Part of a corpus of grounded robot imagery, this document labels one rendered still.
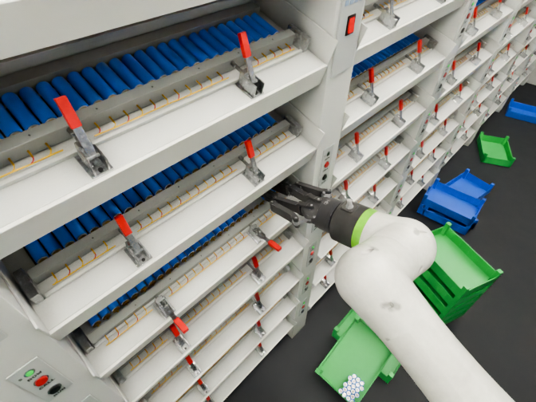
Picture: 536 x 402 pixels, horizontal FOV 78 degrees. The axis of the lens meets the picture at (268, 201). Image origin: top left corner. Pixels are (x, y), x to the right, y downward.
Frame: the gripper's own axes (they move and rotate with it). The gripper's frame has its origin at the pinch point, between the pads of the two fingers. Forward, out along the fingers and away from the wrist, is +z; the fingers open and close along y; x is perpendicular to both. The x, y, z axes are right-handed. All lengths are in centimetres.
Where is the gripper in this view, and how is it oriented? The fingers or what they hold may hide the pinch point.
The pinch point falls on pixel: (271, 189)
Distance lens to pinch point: 83.8
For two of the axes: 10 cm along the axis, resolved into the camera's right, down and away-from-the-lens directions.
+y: -6.9, 5.2, -5.0
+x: 1.6, 7.9, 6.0
